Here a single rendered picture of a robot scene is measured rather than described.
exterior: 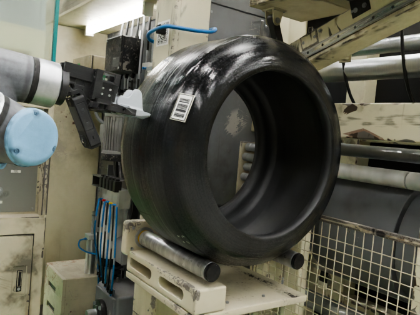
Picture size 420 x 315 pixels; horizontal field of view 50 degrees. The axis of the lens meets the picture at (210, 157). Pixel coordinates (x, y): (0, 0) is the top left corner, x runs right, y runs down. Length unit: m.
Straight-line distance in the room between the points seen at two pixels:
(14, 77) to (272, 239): 0.68
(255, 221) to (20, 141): 0.85
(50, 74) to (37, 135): 0.19
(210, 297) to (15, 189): 0.80
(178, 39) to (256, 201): 0.55
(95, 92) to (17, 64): 0.15
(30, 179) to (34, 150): 0.87
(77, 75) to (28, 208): 0.77
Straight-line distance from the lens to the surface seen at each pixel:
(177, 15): 1.41
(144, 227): 1.35
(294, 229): 1.18
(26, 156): 0.75
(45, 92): 0.91
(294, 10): 1.57
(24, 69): 0.90
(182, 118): 0.95
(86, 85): 0.96
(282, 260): 1.27
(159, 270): 1.20
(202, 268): 1.07
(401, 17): 1.35
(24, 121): 0.74
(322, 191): 1.24
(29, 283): 1.65
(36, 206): 1.64
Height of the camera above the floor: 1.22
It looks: 3 degrees down
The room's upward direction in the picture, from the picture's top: 5 degrees clockwise
